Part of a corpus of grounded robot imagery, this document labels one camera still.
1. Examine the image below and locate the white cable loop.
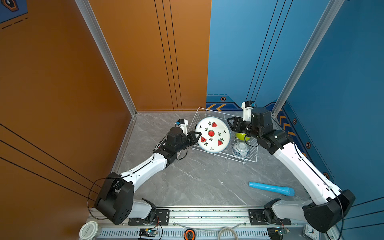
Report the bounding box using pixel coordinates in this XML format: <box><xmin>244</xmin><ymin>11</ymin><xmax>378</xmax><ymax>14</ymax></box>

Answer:
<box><xmin>217</xmin><ymin>227</ymin><xmax>240</xmax><ymax>240</ymax></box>

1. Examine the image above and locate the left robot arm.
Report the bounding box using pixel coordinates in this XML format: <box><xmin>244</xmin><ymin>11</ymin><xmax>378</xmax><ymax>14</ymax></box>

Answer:
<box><xmin>94</xmin><ymin>127</ymin><xmax>202</xmax><ymax>225</ymax></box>

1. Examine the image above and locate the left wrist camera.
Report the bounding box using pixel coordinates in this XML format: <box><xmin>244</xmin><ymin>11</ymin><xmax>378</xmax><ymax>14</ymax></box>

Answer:
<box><xmin>175</xmin><ymin>119</ymin><xmax>189</xmax><ymax>135</ymax></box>

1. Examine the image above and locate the white wire dish rack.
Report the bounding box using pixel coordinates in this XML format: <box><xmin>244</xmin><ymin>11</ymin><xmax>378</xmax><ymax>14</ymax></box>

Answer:
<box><xmin>188</xmin><ymin>108</ymin><xmax>259</xmax><ymax>164</ymax></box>

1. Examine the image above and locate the light blue cylinder tube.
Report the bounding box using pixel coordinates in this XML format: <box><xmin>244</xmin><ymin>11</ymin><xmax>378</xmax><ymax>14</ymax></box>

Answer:
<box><xmin>249</xmin><ymin>182</ymin><xmax>295</xmax><ymax>197</ymax></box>

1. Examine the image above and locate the blue white porcelain bowl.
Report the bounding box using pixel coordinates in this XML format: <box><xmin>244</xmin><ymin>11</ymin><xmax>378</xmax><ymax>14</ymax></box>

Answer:
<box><xmin>232</xmin><ymin>142</ymin><xmax>249</xmax><ymax>158</ymax></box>

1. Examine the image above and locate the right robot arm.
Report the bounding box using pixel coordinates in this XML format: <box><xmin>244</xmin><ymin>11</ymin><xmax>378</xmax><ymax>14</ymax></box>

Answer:
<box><xmin>227</xmin><ymin>108</ymin><xmax>356</xmax><ymax>233</ymax></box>

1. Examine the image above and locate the green circuit board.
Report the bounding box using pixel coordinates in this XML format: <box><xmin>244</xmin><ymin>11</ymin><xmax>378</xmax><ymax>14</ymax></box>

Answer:
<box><xmin>138</xmin><ymin>229</ymin><xmax>159</xmax><ymax>240</ymax></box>

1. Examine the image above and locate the white alarm clock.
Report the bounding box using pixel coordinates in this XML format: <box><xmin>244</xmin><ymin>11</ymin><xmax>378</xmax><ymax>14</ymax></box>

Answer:
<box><xmin>303</xmin><ymin>224</ymin><xmax>320</xmax><ymax>240</ymax></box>

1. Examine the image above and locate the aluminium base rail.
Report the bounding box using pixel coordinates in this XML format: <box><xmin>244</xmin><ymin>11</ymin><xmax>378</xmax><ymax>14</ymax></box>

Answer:
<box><xmin>89</xmin><ymin>207</ymin><xmax>342</xmax><ymax>240</ymax></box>

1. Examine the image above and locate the watermelon pattern plate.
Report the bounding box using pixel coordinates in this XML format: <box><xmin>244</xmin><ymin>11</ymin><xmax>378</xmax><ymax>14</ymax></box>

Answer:
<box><xmin>195</xmin><ymin>117</ymin><xmax>231</xmax><ymax>154</ymax></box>

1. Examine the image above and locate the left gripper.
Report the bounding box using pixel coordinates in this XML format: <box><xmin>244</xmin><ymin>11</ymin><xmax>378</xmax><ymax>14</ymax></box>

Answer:
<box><xmin>174</xmin><ymin>131</ymin><xmax>201</xmax><ymax>155</ymax></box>

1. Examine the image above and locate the orange black tape measure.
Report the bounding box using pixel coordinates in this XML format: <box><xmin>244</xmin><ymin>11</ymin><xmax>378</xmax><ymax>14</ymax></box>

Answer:
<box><xmin>184</xmin><ymin>229</ymin><xmax>196</xmax><ymax>240</ymax></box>

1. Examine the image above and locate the lime green bowl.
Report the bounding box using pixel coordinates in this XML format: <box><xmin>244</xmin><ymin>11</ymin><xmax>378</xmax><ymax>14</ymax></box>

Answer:
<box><xmin>235</xmin><ymin>133</ymin><xmax>251</xmax><ymax>141</ymax></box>

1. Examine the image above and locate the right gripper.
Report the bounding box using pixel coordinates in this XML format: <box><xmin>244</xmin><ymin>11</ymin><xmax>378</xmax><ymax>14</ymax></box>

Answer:
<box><xmin>225</xmin><ymin>116</ymin><xmax>262</xmax><ymax>141</ymax></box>

